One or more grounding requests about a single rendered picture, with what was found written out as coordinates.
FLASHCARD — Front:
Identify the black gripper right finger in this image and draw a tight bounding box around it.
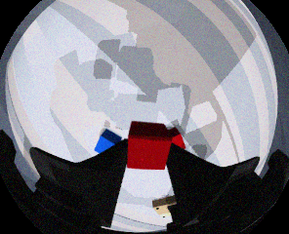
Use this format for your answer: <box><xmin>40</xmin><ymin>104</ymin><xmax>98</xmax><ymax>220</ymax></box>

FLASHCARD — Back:
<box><xmin>165</xmin><ymin>141</ymin><xmax>261</xmax><ymax>226</ymax></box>

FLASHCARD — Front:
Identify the blue cube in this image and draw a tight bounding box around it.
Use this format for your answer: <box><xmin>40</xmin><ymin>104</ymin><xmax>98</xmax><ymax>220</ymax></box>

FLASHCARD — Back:
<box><xmin>94</xmin><ymin>129</ymin><xmax>122</xmax><ymax>153</ymax></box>

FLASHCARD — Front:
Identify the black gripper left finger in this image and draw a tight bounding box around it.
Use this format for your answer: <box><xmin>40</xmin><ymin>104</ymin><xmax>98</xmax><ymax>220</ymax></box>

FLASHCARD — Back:
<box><xmin>28</xmin><ymin>139</ymin><xmax>129</xmax><ymax>229</ymax></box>

